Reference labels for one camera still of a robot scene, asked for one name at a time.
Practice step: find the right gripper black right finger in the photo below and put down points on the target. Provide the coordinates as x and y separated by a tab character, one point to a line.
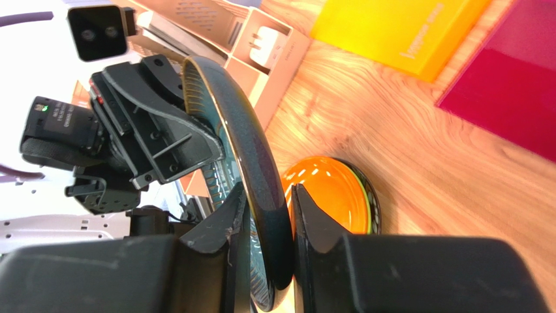
338	271

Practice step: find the red file folder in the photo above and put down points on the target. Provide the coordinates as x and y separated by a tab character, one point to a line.
508	87

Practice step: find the orange file folder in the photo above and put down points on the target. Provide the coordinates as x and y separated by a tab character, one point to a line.
417	37

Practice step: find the pink desk organizer tray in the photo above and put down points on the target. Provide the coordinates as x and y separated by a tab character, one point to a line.
222	31

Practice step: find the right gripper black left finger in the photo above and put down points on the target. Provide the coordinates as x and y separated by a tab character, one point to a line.
205	270

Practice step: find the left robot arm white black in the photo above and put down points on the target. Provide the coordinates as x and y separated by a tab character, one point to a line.
64	136

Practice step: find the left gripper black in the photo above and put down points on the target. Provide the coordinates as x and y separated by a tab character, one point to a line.
152	137

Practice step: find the orange plate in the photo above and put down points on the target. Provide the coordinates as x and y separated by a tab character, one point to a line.
340	189

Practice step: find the lime green plate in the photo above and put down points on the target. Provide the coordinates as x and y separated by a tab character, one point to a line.
368	199

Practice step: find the dark grey plate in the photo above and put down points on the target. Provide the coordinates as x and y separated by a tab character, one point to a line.
211	95

